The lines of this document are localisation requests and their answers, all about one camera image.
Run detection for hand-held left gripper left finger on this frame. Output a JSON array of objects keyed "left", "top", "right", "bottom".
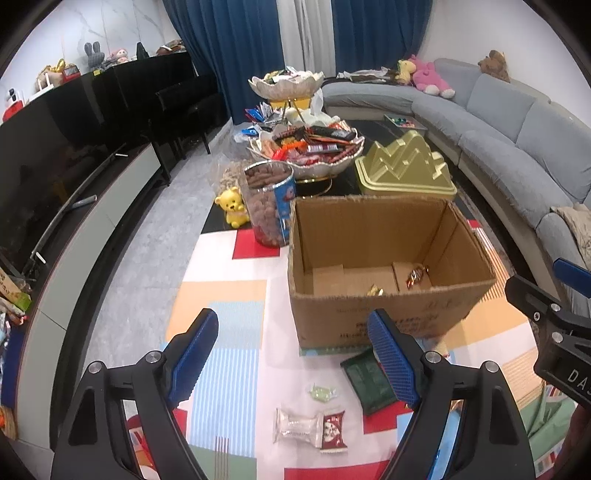
[{"left": 50, "top": 308, "right": 219, "bottom": 480}]

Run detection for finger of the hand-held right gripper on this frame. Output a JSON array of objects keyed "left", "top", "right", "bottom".
[
  {"left": 505, "top": 275, "right": 591, "bottom": 337},
  {"left": 553, "top": 257, "right": 591, "bottom": 305}
]

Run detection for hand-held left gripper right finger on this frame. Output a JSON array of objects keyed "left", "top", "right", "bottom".
[{"left": 367, "top": 308, "right": 539, "bottom": 480}]

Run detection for dark green snack packet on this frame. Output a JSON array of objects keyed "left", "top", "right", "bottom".
[{"left": 341, "top": 347, "right": 409, "bottom": 416}]

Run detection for brown cardboard box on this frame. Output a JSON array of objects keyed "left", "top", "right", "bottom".
[{"left": 287, "top": 194, "right": 498, "bottom": 356}]

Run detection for pile of assorted wrapped snacks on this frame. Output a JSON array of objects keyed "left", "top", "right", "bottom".
[{"left": 252, "top": 121, "right": 361, "bottom": 164}]

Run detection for colourful patchwork tablecloth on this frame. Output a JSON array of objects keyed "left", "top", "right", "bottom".
[{"left": 122, "top": 222, "right": 591, "bottom": 480}]

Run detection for pale green wrapped candy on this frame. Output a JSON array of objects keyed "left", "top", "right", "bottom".
[{"left": 308, "top": 383, "right": 339, "bottom": 403}]

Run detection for red brown snack packet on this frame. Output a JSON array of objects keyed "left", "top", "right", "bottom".
[{"left": 318, "top": 410, "right": 348, "bottom": 455}]

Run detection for orange wrapped candy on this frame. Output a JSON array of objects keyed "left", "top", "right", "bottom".
[{"left": 405, "top": 265, "right": 431, "bottom": 289}]

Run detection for clear white snack packet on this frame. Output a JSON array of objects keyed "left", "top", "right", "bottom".
[{"left": 273, "top": 406, "right": 324, "bottom": 446}]

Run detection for grey and black TV cabinet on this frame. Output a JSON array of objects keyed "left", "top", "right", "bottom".
[{"left": 0, "top": 141, "right": 169, "bottom": 439}]

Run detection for yellow bear toy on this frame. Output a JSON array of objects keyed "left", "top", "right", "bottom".
[{"left": 215, "top": 186, "right": 250, "bottom": 229}]

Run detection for clear snack jar blue label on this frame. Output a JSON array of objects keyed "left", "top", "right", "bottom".
[{"left": 242, "top": 161, "right": 296, "bottom": 247}]

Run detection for grey sectional sofa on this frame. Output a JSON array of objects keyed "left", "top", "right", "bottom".
[{"left": 321, "top": 58, "right": 591, "bottom": 319}]

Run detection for gold mountain lid tin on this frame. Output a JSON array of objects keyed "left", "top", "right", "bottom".
[{"left": 355, "top": 130, "right": 458, "bottom": 200}]

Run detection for blue bag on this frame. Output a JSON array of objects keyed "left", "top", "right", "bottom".
[{"left": 0, "top": 323, "right": 24, "bottom": 407}]

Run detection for clear plastic bag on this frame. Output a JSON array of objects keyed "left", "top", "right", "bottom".
[{"left": 212, "top": 157, "right": 250, "bottom": 195}]

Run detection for tan printed box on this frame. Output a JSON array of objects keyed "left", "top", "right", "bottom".
[{"left": 0, "top": 268, "right": 21, "bottom": 301}]

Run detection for white tiered snack bowl stand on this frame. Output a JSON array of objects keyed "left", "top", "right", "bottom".
[{"left": 247, "top": 69, "right": 365, "bottom": 197}]

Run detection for grey storage bin with toys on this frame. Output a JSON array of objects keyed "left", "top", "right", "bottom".
[{"left": 384, "top": 114, "right": 428, "bottom": 131}]

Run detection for brown plush bear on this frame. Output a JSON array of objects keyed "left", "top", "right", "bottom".
[{"left": 478, "top": 50, "right": 511, "bottom": 83}]

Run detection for large black television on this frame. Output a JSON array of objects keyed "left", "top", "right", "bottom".
[{"left": 0, "top": 71, "right": 130, "bottom": 282}]

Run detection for pink plush toy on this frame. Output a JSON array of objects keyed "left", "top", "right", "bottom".
[{"left": 409, "top": 54, "right": 455, "bottom": 99}]

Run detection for scattered foil snack packets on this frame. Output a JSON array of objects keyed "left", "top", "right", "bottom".
[{"left": 233, "top": 102, "right": 282, "bottom": 144}]

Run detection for black upright piano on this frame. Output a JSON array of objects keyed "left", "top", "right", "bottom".
[{"left": 92, "top": 50, "right": 232, "bottom": 185}]

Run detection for pile of clothes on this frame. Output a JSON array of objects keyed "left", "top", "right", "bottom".
[{"left": 337, "top": 67, "right": 400, "bottom": 84}]

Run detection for small heap of wrapped candies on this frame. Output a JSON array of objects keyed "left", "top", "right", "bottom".
[{"left": 261, "top": 67, "right": 315, "bottom": 85}]

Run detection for blue curtain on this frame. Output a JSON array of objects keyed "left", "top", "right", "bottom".
[
  {"left": 332, "top": 0, "right": 437, "bottom": 77},
  {"left": 161, "top": 0, "right": 284, "bottom": 125}
]

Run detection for white basket with gold bow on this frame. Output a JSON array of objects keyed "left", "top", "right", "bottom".
[{"left": 37, "top": 59, "right": 81, "bottom": 90}]

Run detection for grey bunny plush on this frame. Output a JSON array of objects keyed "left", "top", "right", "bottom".
[{"left": 84, "top": 41, "right": 105, "bottom": 70}]

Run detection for white sheer curtain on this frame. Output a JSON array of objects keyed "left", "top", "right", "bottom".
[{"left": 276, "top": 0, "right": 340, "bottom": 77}]

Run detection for white security camera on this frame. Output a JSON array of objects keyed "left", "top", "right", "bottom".
[{"left": 4, "top": 88, "right": 25, "bottom": 121}]

